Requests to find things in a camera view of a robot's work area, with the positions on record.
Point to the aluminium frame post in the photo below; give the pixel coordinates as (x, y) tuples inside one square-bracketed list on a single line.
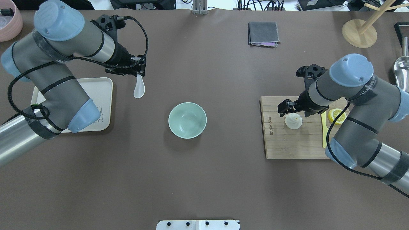
[(199, 7)]

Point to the lemon slice thick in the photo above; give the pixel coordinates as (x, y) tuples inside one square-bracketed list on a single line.
[(337, 116)]

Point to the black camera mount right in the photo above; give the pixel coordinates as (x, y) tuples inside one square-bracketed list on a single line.
[(310, 74)]

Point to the pink bowl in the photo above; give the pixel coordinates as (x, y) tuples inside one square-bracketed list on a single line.
[(11, 26)]

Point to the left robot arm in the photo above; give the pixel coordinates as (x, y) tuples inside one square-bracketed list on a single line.
[(61, 34)]

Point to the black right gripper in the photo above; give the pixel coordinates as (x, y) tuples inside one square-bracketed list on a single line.
[(304, 100)]

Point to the cream rabbit print tray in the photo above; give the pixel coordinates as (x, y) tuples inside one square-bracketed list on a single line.
[(96, 102)]

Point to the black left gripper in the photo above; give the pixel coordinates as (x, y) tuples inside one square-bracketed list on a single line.
[(121, 56)]

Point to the bamboo cutting board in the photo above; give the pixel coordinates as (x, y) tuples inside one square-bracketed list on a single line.
[(282, 142)]

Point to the yellow plastic knife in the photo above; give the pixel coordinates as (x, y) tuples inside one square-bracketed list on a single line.
[(324, 129)]

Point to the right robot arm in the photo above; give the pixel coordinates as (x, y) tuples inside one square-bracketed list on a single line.
[(375, 102)]

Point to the mint green bowl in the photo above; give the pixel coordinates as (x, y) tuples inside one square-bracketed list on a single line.
[(187, 120)]

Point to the black wire glass rack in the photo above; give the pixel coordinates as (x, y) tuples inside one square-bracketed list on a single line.
[(402, 30)]

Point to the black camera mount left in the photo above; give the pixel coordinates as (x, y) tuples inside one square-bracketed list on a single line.
[(110, 24)]

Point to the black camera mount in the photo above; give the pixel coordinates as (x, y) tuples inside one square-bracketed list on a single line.
[(310, 74), (110, 24)]

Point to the steel scoop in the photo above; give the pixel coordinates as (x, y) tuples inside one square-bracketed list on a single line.
[(401, 67)]

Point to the wooden cup tree stand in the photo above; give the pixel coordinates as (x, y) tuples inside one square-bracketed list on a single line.
[(361, 33)]

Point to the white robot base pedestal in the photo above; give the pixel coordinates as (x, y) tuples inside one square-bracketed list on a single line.
[(206, 224)]

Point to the white ceramic spoon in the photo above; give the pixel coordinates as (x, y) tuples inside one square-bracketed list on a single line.
[(139, 89)]

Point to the grey folded cloth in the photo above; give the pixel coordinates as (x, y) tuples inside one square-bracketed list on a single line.
[(263, 34)]

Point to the white steamed bun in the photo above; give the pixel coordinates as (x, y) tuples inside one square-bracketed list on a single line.
[(293, 121)]

